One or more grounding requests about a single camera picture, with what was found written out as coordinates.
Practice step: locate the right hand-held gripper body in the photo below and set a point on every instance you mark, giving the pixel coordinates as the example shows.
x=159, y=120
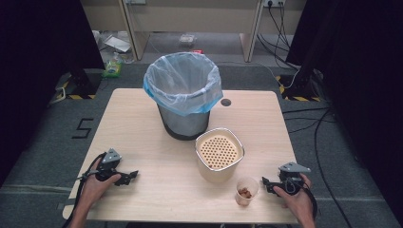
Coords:
x=293, y=179

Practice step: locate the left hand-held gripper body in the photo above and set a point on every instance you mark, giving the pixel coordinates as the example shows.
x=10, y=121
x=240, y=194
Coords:
x=111, y=155

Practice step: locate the person's right hand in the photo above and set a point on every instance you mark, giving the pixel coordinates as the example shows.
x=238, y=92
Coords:
x=299, y=201

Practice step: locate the person's left hand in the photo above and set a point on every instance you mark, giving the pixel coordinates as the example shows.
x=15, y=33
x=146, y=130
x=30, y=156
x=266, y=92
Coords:
x=93, y=190

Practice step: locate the brown food scraps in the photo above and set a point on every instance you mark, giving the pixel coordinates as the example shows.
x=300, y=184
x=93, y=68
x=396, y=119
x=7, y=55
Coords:
x=245, y=193

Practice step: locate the clear plastic cup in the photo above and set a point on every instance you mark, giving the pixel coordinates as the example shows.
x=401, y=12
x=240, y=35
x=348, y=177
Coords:
x=242, y=201

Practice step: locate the beige container with metal rim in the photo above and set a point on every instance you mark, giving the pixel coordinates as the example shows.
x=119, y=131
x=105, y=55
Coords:
x=214, y=174

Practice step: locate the beige perforated strainer insert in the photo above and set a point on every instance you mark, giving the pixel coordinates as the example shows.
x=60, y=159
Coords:
x=218, y=152

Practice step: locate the grey mesh trash bin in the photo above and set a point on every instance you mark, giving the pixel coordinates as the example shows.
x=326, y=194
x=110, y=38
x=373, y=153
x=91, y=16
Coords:
x=185, y=125

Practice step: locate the black stand with striped base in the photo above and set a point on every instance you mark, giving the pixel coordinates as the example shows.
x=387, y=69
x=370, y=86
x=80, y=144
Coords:
x=299, y=85
x=84, y=84

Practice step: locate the green packet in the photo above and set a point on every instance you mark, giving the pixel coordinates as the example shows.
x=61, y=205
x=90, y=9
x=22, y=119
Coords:
x=112, y=69

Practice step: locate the dark round table grommet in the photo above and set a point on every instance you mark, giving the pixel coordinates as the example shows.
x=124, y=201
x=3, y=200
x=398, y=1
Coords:
x=226, y=102

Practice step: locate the pale blue plastic bin bag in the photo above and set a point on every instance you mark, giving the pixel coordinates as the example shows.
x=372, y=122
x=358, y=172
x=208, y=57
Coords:
x=182, y=85

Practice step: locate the black curtain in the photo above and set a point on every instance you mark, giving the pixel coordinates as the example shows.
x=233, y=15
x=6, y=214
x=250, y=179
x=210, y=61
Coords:
x=34, y=72
x=364, y=79

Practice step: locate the clear plastic bag with paper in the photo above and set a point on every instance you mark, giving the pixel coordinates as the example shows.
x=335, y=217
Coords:
x=116, y=42

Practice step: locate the small red object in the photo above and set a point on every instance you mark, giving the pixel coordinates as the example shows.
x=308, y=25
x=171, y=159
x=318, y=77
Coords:
x=197, y=51

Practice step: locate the small clear plastic packet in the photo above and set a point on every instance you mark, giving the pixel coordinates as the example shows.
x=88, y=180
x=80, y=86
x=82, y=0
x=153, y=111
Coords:
x=187, y=40

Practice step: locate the white wall power outlet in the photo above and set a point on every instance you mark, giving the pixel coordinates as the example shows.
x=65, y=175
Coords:
x=274, y=2

